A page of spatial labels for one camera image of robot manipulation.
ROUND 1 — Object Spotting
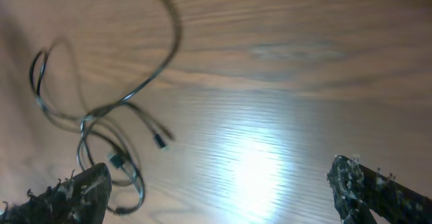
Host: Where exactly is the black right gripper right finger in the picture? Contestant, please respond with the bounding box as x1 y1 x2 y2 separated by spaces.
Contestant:
326 155 431 224

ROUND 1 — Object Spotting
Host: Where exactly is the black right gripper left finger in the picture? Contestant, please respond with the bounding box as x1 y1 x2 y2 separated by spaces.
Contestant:
1 163 112 224

